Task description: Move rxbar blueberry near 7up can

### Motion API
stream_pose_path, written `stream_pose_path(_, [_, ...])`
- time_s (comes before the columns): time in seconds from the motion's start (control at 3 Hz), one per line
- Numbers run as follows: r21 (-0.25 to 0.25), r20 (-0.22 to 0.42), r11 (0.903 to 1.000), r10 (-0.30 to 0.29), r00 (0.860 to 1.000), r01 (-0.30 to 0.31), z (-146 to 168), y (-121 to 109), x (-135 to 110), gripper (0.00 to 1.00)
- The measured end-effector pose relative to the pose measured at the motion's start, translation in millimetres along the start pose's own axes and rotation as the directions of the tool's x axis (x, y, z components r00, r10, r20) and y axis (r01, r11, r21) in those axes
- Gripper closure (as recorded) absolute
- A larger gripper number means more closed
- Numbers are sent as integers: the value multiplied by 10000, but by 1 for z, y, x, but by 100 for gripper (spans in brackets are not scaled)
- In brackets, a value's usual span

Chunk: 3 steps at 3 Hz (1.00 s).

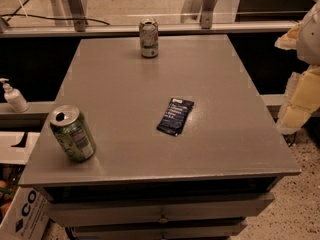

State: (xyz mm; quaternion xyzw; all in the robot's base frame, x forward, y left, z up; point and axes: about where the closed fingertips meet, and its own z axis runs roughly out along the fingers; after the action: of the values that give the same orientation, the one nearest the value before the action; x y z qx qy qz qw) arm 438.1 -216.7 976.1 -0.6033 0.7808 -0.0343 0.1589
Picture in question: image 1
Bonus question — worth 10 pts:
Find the metal frame bracket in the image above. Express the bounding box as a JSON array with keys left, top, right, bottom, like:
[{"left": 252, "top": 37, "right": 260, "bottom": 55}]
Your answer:
[
  {"left": 200, "top": 0, "right": 216, "bottom": 29},
  {"left": 67, "top": 0, "right": 88, "bottom": 32}
]

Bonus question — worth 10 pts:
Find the grey drawer cabinet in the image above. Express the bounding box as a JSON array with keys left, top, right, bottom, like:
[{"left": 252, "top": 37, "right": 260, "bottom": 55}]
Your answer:
[{"left": 33, "top": 175, "right": 284, "bottom": 240}]

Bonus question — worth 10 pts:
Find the metal frame bracket left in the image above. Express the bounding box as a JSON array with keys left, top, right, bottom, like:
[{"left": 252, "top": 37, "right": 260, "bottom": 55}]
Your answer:
[{"left": 67, "top": 0, "right": 88, "bottom": 32}]

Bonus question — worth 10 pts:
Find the white pump bottle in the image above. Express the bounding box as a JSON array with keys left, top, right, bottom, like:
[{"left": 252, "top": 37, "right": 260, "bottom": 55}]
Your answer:
[{"left": 0, "top": 78, "right": 29, "bottom": 113}]

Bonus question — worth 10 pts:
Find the white cardboard box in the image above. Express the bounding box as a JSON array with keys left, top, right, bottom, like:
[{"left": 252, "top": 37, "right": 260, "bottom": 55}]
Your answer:
[{"left": 0, "top": 187, "right": 49, "bottom": 240}]

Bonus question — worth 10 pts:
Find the metal frame bracket right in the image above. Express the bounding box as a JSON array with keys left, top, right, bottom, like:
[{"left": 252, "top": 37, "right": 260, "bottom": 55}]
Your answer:
[{"left": 200, "top": 0, "right": 216, "bottom": 29}]

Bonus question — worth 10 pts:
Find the black cable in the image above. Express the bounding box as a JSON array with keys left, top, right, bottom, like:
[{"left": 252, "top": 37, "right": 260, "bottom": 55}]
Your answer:
[{"left": 0, "top": 0, "right": 111, "bottom": 27}]

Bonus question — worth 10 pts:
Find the green soda can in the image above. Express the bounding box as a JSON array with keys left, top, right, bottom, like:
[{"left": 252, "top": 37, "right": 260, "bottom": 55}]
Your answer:
[{"left": 49, "top": 105, "right": 96, "bottom": 162}]

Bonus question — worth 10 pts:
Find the dark blue rxbar wrapper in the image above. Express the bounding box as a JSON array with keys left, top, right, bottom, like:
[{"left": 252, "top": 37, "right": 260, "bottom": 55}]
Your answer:
[{"left": 156, "top": 98, "right": 194, "bottom": 136}]

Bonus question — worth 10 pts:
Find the white green 7up can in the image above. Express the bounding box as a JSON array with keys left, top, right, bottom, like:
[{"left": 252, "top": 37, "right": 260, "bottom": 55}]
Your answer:
[{"left": 139, "top": 18, "right": 159, "bottom": 58}]

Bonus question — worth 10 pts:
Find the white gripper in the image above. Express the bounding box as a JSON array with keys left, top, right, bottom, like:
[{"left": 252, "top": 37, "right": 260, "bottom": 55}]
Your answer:
[{"left": 274, "top": 1, "right": 320, "bottom": 135}]

